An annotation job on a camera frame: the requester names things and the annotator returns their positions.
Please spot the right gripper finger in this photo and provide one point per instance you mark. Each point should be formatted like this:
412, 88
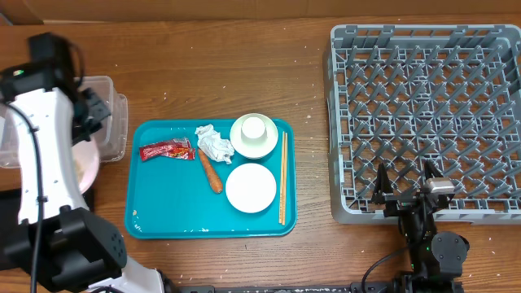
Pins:
382, 184
431, 171

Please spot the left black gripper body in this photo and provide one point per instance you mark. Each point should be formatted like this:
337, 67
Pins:
90, 114

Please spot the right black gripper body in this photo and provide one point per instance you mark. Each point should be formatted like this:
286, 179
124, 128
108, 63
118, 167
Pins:
398, 203

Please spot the large pink round plate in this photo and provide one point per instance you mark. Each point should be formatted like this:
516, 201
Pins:
86, 161

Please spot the red snack wrapper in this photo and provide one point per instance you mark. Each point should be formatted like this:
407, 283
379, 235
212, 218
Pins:
175, 148

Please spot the white paper napkin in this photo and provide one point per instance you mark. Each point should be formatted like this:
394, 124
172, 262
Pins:
213, 145

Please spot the white upside-down bowl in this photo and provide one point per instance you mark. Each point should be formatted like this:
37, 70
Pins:
254, 149

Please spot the white upside-down cup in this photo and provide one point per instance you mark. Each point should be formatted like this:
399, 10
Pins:
253, 128

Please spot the orange carrot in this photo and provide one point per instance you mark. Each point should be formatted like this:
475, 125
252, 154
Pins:
213, 179

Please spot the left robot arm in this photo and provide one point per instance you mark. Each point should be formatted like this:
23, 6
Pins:
59, 242

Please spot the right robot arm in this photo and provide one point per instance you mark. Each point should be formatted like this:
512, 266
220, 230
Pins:
436, 257

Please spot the clear plastic waste bin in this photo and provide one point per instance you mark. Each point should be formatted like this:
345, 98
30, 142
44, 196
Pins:
110, 139

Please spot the grey plastic dish rack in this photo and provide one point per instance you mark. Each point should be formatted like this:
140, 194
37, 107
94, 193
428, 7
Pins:
404, 95

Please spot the right wooden chopstick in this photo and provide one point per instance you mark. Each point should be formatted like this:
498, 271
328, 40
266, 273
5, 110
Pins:
284, 179

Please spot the wooden chopstick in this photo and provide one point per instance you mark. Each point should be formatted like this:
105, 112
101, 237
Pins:
284, 179
281, 175

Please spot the left wooden chopstick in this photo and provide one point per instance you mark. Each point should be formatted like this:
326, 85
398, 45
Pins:
281, 175

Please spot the teal plastic serving tray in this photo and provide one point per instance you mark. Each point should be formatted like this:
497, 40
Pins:
171, 198

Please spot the small white round plate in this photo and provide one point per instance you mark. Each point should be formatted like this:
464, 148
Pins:
250, 188

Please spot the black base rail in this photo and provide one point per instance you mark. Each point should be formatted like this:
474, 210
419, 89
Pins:
355, 287

